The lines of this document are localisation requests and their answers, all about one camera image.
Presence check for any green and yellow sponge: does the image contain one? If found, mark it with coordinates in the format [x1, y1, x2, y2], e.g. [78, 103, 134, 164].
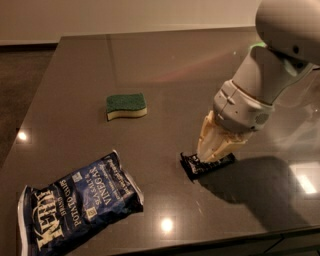
[106, 93, 147, 121]

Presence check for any blue Kettle chips bag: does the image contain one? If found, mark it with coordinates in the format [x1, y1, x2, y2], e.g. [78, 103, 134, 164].
[17, 151, 144, 256]

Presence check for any black rxbar chocolate wrapper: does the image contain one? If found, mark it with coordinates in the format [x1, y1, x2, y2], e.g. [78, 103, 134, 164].
[180, 153, 236, 180]

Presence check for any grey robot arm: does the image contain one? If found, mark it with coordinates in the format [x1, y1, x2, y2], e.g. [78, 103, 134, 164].
[197, 0, 320, 162]

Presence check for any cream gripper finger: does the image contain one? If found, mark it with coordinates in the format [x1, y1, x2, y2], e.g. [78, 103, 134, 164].
[197, 111, 223, 158]
[203, 129, 252, 162]

